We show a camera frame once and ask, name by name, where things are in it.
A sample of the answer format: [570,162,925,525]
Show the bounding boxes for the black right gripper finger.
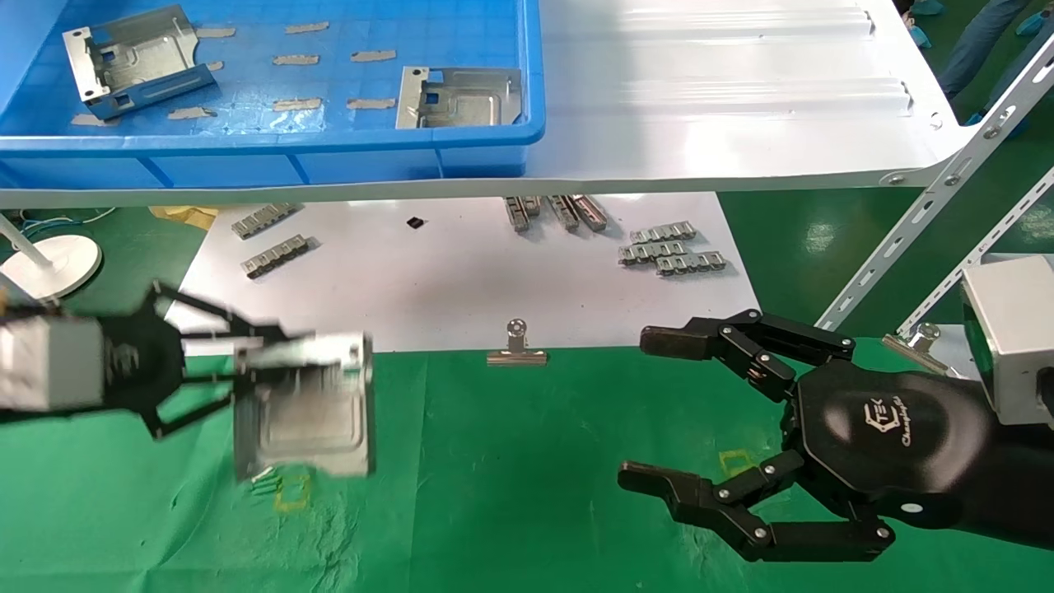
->
[618,449,897,563]
[640,309,857,404]

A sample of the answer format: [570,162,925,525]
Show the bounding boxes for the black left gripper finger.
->
[147,371,248,441]
[152,282,318,348]

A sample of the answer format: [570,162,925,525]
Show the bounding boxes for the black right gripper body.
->
[778,359,994,530]

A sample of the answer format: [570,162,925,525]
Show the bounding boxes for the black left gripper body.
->
[101,309,188,414]

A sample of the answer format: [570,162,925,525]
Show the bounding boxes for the sheet metal bracket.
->
[63,5,218,121]
[233,332,375,481]
[396,67,524,130]

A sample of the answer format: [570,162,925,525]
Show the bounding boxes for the silver binder clip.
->
[487,319,548,367]
[883,323,954,375]

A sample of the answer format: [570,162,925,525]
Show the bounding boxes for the yellow crumpled paper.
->
[149,205,220,231]

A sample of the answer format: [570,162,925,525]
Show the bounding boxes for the white round lamp stand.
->
[0,212,103,302]

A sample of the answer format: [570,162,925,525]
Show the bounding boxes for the blue plastic bin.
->
[0,0,547,190]

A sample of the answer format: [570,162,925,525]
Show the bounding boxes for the white perforated angle bar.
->
[817,40,1054,330]
[896,167,1054,337]

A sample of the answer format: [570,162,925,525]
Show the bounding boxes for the green table cloth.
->
[0,338,1054,593]

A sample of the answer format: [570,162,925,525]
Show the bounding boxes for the white metal shelf panel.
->
[0,0,966,208]

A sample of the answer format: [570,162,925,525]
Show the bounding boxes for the white paper sheet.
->
[165,194,760,355]

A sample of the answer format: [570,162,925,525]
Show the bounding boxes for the person leg blue jeans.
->
[939,0,1040,100]

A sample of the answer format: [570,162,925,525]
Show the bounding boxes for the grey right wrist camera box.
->
[960,254,1054,427]

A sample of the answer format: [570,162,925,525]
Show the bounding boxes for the thin light cables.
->
[21,207,119,237]

